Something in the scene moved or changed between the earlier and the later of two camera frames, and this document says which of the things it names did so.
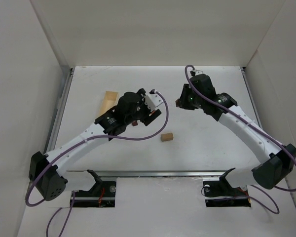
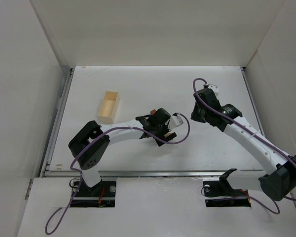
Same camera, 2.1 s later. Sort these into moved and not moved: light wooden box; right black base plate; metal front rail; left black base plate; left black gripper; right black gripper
Moved: left black gripper; right black gripper
Not moved: left black base plate; metal front rail; right black base plate; light wooden box
